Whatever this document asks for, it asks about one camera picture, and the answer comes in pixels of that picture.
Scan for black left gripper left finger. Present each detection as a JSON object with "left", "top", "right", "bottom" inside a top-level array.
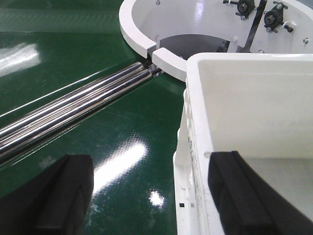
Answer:
[{"left": 0, "top": 155, "right": 93, "bottom": 235}]

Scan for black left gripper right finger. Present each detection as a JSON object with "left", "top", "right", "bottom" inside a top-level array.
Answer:
[{"left": 208, "top": 151, "right": 313, "bottom": 235}]

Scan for white Totelife plastic tote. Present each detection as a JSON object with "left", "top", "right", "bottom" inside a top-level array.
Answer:
[{"left": 173, "top": 53, "right": 313, "bottom": 235}]

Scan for chrome conveyor rollers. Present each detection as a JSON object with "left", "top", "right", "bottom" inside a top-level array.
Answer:
[{"left": 0, "top": 62, "right": 161, "bottom": 164}]

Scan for white conveyor inner ring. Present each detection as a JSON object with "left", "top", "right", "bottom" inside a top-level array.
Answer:
[{"left": 118, "top": 0, "right": 313, "bottom": 83}]

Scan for black bearing mount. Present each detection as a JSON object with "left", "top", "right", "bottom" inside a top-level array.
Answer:
[
  {"left": 264, "top": 1, "right": 293, "bottom": 33},
  {"left": 223, "top": 0, "right": 255, "bottom": 21}
]

